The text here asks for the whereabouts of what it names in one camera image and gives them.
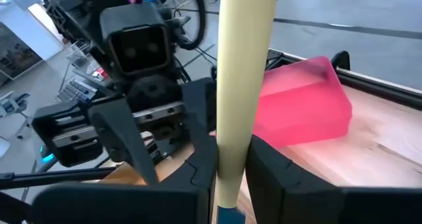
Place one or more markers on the pink plastic bin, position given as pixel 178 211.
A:
pixel 296 112

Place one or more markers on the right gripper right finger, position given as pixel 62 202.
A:
pixel 296 201

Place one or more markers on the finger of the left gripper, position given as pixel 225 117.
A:
pixel 122 131
pixel 201 112

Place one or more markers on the black table clamp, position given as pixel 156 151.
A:
pixel 343 57

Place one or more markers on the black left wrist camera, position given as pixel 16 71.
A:
pixel 138 49

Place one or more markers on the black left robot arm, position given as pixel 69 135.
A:
pixel 82 6

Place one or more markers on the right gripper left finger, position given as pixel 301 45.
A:
pixel 132 204

